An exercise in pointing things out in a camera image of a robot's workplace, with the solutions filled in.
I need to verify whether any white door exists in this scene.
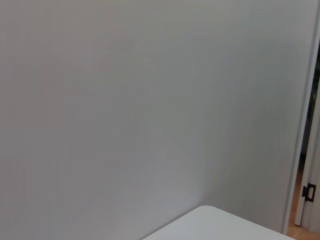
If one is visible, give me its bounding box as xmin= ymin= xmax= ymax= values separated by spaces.
xmin=294 ymin=94 xmax=320 ymax=230

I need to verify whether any black door hinge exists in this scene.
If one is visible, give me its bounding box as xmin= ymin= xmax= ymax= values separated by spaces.
xmin=301 ymin=182 xmax=317 ymax=203

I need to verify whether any white door frame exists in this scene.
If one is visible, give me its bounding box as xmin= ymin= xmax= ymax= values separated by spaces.
xmin=281 ymin=0 xmax=320 ymax=236

